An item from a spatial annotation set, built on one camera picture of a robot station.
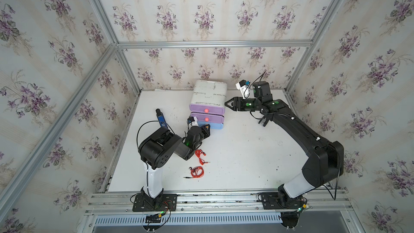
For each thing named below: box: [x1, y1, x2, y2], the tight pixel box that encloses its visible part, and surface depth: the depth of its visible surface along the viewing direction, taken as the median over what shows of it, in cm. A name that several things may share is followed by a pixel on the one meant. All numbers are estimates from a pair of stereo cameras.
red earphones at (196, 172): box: [183, 166, 205, 179], surface depth 84 cm
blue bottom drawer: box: [197, 120, 224, 130], surface depth 97 cm
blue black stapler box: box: [155, 108, 169, 129], surface depth 103 cm
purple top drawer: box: [189, 103, 226, 115], surface depth 87 cm
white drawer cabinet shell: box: [190, 79, 228, 108], surface depth 90 cm
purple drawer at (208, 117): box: [190, 112, 225, 124], surface depth 91 cm
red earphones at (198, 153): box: [195, 148, 211, 166], surface depth 90 cm
